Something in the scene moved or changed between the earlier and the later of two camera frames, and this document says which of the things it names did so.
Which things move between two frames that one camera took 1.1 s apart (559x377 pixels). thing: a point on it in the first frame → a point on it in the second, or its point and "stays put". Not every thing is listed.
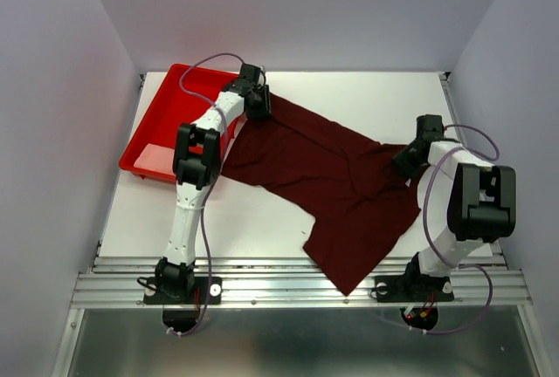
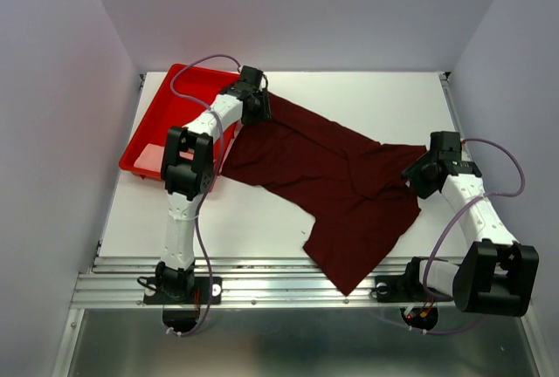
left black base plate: (151, 295) stays put
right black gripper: (409, 170) → (421, 188)
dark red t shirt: (356, 190) stays put
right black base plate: (412, 288) stays put
